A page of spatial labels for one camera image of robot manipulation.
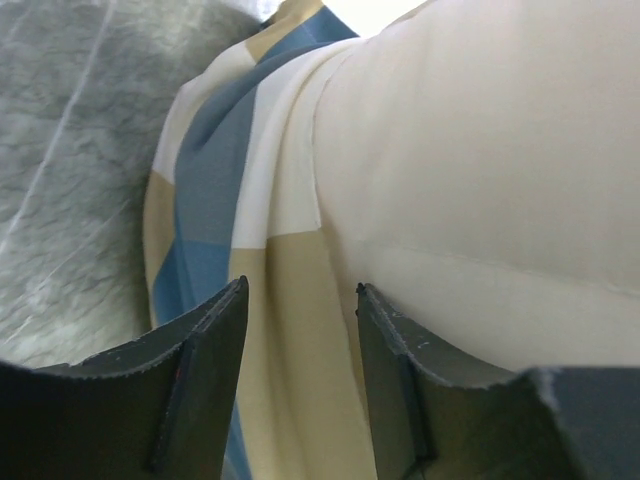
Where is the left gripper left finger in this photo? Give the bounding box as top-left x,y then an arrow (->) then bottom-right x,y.
1,278 -> 249,479

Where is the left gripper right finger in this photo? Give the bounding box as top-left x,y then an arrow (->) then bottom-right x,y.
356,284 -> 639,479

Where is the blue beige patchwork pillowcase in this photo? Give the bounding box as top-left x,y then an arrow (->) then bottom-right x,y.
143,1 -> 376,479

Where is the cream white pillow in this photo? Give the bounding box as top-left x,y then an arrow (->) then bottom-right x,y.
314,1 -> 639,370

